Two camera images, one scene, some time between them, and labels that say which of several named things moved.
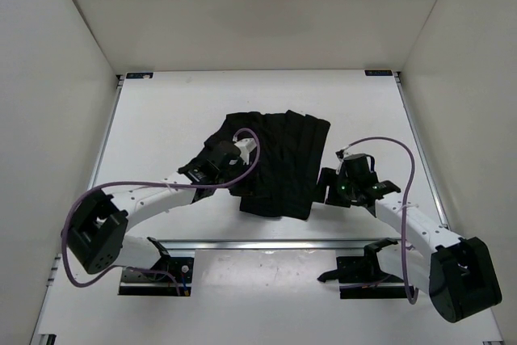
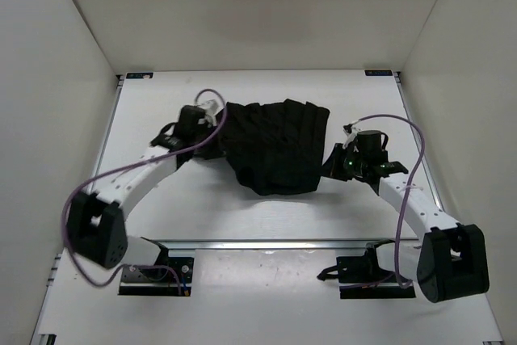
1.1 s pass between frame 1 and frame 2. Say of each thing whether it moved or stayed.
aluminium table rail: stayed
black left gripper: moved
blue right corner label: stayed
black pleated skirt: moved
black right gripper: moved
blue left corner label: stayed
